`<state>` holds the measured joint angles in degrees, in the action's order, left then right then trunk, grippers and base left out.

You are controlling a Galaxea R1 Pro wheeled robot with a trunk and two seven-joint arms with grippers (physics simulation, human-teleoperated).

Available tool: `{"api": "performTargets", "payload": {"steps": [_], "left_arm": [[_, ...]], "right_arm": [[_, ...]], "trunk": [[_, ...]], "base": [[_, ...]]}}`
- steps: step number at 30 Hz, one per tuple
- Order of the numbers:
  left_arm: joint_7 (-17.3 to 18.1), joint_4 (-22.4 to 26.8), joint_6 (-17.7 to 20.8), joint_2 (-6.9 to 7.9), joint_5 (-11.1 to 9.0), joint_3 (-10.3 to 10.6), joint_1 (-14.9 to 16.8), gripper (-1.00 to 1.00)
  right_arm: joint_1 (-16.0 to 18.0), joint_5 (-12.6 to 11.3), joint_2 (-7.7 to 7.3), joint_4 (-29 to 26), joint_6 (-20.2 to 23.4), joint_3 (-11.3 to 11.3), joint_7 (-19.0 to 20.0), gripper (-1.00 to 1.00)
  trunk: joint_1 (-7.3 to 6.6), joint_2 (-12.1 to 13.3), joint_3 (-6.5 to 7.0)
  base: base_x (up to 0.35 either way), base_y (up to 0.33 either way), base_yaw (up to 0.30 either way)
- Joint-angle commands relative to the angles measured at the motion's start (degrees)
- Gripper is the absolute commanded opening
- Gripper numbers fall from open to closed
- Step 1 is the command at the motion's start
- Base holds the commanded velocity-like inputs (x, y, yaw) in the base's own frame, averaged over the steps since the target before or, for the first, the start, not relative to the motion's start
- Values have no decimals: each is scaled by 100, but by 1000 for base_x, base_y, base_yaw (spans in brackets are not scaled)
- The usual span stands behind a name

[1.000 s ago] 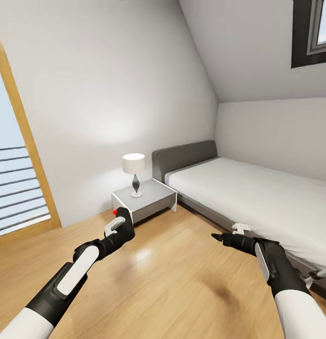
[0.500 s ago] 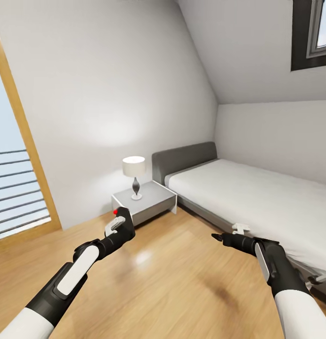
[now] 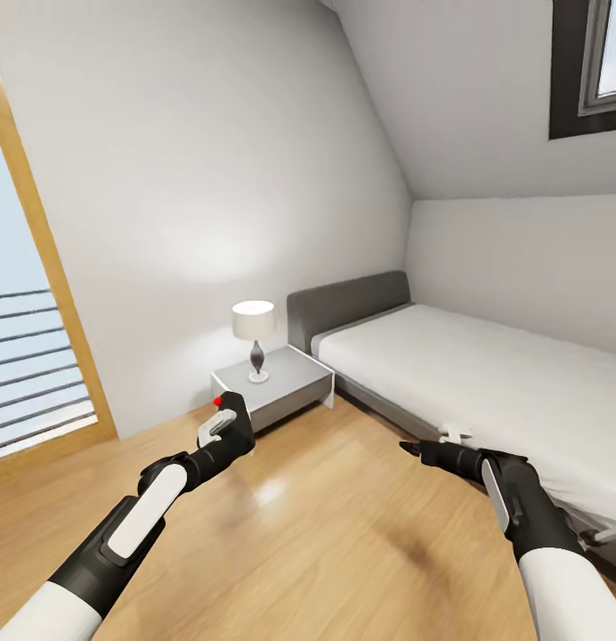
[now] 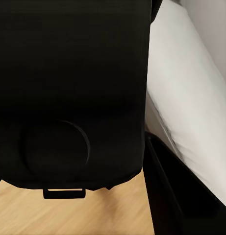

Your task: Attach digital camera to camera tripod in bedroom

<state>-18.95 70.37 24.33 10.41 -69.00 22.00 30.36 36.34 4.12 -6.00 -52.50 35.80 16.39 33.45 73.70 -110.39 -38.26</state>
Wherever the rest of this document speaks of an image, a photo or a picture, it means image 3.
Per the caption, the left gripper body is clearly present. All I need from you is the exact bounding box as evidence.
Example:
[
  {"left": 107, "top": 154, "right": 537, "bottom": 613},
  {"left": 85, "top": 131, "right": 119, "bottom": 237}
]
[{"left": 202, "top": 429, "right": 248, "bottom": 479}]

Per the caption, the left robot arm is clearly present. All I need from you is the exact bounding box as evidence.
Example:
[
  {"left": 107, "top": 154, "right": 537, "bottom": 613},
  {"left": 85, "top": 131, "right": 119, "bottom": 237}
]
[{"left": 0, "top": 410, "right": 251, "bottom": 641}]

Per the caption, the digital camera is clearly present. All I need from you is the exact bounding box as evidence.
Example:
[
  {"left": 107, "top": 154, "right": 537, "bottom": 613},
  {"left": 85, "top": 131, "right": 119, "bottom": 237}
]
[{"left": 214, "top": 391, "right": 255, "bottom": 455}]

